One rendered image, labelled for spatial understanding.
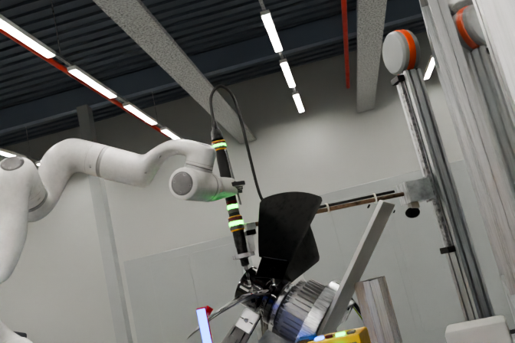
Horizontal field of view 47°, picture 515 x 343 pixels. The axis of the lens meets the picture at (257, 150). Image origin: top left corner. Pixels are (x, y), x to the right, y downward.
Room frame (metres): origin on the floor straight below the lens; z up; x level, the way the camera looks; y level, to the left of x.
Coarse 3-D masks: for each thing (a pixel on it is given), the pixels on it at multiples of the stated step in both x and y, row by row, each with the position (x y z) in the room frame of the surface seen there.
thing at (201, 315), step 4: (200, 312) 1.47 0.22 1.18; (204, 312) 1.47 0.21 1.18; (200, 316) 1.47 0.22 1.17; (204, 316) 1.47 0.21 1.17; (200, 320) 1.47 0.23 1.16; (204, 320) 1.47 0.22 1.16; (200, 324) 1.47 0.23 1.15; (204, 324) 1.47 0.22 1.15; (200, 328) 1.47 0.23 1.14; (204, 328) 1.47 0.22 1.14; (204, 332) 1.47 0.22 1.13; (208, 332) 1.47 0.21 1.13; (204, 336) 1.47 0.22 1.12; (208, 336) 1.47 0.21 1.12; (204, 340) 1.47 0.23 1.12; (208, 340) 1.47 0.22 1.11
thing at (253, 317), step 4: (244, 312) 1.91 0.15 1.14; (248, 312) 1.90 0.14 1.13; (252, 312) 1.88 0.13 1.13; (244, 316) 1.90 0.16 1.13; (248, 316) 1.89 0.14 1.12; (252, 316) 1.88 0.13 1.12; (256, 316) 1.86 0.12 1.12; (240, 320) 1.91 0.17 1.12; (248, 320) 1.88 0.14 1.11; (252, 320) 1.87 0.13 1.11; (256, 320) 1.85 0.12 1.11; (236, 324) 1.91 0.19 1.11; (240, 324) 1.90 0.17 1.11; (244, 324) 1.88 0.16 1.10; (248, 324) 1.87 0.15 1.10; (244, 328) 1.87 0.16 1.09; (248, 328) 1.86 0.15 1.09; (252, 328) 1.85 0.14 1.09; (248, 332) 1.85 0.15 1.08
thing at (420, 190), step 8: (400, 184) 1.98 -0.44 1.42; (408, 184) 1.95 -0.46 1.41; (416, 184) 1.95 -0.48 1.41; (424, 184) 1.96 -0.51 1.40; (408, 192) 1.94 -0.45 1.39; (416, 192) 1.95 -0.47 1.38; (424, 192) 1.96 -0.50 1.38; (432, 192) 1.97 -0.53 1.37; (400, 200) 2.00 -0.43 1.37; (408, 200) 1.95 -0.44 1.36; (416, 200) 1.95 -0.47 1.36; (424, 200) 1.98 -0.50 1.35; (432, 200) 1.99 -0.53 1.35
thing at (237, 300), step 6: (252, 294) 1.55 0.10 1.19; (258, 294) 1.71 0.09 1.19; (234, 300) 1.75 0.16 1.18; (240, 300) 1.55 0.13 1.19; (246, 300) 1.60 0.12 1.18; (222, 306) 1.75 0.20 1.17; (228, 306) 1.61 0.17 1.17; (216, 312) 1.64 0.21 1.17; (222, 312) 1.57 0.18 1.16; (210, 318) 1.59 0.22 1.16
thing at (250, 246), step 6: (252, 222) 1.81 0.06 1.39; (246, 228) 1.80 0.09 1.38; (252, 228) 1.80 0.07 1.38; (246, 234) 1.80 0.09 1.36; (252, 234) 1.80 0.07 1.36; (246, 240) 1.82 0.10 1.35; (252, 240) 1.80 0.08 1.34; (252, 246) 1.80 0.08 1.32; (252, 252) 1.79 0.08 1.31; (234, 258) 1.78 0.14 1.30; (240, 258) 1.79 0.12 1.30
